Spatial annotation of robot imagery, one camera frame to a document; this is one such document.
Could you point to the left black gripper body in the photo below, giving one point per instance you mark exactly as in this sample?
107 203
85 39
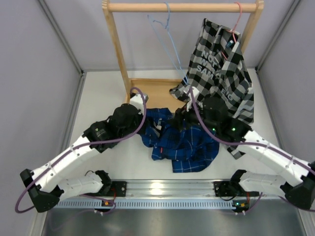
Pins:
137 123

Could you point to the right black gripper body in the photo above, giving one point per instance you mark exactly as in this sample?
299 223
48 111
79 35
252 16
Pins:
189 117

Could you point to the blue plaid shirt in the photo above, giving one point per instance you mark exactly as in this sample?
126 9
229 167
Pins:
190 150

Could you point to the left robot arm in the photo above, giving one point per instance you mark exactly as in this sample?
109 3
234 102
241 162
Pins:
48 185

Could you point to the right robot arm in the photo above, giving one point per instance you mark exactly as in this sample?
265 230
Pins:
293 179

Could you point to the black white checkered shirt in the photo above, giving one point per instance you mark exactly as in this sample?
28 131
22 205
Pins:
217 69

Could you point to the wooden clothes rack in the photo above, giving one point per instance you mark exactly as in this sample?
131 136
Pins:
157 89

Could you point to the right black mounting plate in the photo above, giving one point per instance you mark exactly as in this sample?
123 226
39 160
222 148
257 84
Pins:
222 189

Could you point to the black mounting plate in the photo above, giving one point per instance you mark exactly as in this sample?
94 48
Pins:
222 189
117 189

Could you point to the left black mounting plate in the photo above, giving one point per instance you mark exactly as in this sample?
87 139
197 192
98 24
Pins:
117 189

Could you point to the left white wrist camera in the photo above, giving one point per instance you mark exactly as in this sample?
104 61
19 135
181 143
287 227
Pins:
137 101

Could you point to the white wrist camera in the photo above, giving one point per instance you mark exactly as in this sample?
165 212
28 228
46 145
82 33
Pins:
191 94
137 101

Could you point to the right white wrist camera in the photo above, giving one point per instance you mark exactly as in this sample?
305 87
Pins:
191 94

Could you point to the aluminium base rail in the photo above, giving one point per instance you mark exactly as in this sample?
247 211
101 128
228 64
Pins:
137 189

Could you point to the pink wire hanger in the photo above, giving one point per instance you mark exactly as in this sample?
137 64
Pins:
232 31

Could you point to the left aluminium frame post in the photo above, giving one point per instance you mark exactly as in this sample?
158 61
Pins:
60 35

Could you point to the aluminium frame post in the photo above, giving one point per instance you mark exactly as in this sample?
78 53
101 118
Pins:
283 24
60 35

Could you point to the perforated cable duct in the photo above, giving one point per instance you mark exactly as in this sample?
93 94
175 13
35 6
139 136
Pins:
151 204

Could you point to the right aluminium frame post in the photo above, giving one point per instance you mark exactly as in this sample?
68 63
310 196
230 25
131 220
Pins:
283 24

